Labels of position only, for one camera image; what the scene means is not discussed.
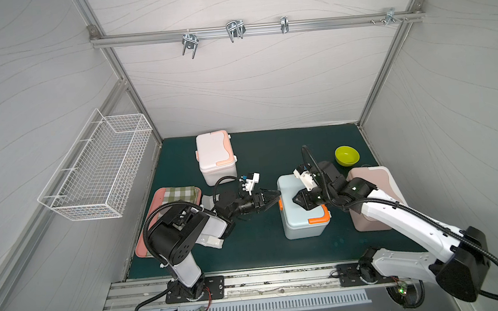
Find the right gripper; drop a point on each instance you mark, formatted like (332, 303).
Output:
(310, 196)

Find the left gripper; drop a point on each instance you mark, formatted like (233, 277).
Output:
(258, 201)

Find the blue box orange handle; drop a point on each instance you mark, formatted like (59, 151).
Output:
(299, 223)

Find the gauze packet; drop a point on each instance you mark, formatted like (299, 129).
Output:
(207, 202)
(211, 238)

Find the pink first aid box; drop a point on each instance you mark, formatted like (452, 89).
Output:
(387, 190)

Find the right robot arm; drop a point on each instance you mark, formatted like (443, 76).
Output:
(455, 259)

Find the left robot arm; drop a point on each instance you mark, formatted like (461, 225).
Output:
(172, 230)

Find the green table mat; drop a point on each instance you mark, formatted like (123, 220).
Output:
(258, 240)

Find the green bowl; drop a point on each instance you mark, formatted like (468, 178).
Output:
(346, 156)

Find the green checkered cloth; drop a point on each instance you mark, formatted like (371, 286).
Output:
(174, 194)

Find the metal u-bolt clamp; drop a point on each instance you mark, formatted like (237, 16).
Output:
(235, 29)

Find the metal hook clamp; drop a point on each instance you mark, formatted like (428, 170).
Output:
(190, 42)

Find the aluminium crossbar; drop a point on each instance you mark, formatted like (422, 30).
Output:
(257, 29)

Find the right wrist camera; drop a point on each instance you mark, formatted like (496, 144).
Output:
(308, 175)

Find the white box peach handle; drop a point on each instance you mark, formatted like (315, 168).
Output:
(215, 156)

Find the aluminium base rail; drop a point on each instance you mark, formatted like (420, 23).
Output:
(238, 285)

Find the small metal bracket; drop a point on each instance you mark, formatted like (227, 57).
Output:
(284, 23)

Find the white wire basket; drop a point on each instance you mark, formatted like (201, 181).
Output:
(94, 179)

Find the metal screw bracket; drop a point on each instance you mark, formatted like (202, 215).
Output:
(390, 18)

